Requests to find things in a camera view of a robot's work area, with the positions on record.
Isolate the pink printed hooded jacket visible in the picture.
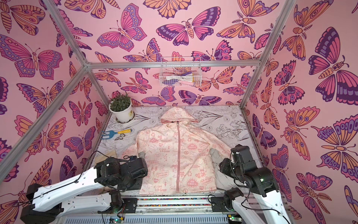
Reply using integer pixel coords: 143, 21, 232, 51
122, 107, 230, 196

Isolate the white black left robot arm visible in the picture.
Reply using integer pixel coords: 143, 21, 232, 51
21, 156, 148, 224

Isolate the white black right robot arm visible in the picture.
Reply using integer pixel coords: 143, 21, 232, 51
219, 144, 291, 224

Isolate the beige work glove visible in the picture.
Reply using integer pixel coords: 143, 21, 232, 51
93, 151, 117, 165

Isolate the blue yellow garden hand rake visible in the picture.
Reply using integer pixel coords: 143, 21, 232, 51
101, 129, 132, 140

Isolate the potted green plant white pot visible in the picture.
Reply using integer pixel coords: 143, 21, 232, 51
109, 94, 135, 123

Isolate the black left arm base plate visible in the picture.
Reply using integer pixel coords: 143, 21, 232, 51
122, 198, 138, 214

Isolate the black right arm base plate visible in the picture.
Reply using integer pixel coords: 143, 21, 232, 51
209, 196, 231, 212

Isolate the aluminium front rail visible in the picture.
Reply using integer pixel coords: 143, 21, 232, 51
54, 195, 246, 224

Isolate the white wire wall basket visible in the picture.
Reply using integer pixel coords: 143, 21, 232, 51
158, 56, 202, 87

